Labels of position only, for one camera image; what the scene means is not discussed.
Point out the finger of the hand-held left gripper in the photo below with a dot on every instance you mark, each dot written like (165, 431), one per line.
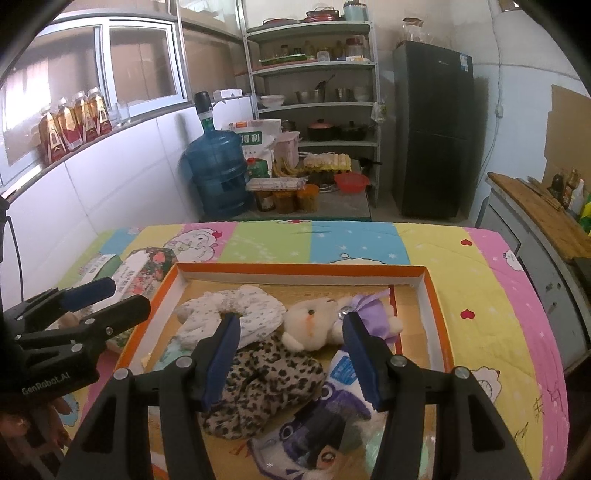
(90, 290)
(124, 314)

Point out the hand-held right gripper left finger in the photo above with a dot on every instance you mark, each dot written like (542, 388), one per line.
(221, 364)

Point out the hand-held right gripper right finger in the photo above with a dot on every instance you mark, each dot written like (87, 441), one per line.
(364, 364)

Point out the leopard print cloth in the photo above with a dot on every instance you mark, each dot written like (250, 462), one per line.
(277, 378)

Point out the orange rimmed cardboard tray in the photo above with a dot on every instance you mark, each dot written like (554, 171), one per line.
(406, 318)

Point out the beige plush bear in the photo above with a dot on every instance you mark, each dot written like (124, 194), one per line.
(309, 323)

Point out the white purple cartoon plastic bag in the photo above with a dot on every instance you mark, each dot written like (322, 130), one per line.
(304, 429)

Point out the person's left hand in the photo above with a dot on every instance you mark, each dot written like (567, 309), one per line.
(60, 420)

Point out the white and green carton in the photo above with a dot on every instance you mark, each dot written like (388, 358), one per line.
(99, 267)

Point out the floral tissue box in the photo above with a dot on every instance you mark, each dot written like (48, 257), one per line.
(147, 267)

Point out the orange drink bottle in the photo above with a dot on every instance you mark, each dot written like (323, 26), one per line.
(69, 127)
(51, 138)
(85, 120)
(101, 113)

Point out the blue water jug with pump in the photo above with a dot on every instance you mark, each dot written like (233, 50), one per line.
(217, 170)

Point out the clear drinking glass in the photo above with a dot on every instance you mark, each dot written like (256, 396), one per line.
(121, 114)

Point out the red plastic bowl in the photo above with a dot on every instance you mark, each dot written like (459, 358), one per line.
(351, 182)

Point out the flat box of chopsticks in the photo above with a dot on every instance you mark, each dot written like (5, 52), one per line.
(274, 184)

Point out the grey kitchen cabinet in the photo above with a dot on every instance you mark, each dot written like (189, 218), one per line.
(535, 286)

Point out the bunch of bananas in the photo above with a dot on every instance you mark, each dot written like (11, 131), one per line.
(285, 170)

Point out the bagged egg tray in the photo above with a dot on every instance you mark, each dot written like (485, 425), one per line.
(325, 161)

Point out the white rice sack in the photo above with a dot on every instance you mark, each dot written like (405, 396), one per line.
(254, 152)

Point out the wooden cutting board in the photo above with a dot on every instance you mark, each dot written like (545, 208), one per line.
(531, 212)

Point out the pale pink plastic bin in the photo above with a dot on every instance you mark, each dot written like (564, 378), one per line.
(287, 147)

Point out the sliding window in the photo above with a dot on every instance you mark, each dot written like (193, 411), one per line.
(138, 60)

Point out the red cooking pot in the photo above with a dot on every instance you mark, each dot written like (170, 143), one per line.
(321, 131)

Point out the dark refrigerator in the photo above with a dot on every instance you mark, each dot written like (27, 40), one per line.
(434, 134)

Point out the white bowl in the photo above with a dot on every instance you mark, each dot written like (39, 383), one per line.
(272, 101)

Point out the row of condiment bottles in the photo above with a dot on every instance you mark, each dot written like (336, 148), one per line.
(572, 194)

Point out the green tray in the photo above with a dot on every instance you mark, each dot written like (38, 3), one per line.
(282, 60)

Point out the grey metal shelf rack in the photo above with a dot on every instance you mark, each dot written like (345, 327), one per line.
(314, 67)

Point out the cardboard sheet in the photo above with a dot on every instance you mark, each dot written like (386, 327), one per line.
(570, 134)

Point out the glass jar with red lid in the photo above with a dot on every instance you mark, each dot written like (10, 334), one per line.
(414, 31)

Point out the red pan with lid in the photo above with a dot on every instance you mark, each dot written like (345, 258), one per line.
(323, 14)

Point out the teal canister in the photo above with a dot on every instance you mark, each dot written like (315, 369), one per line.
(355, 11)

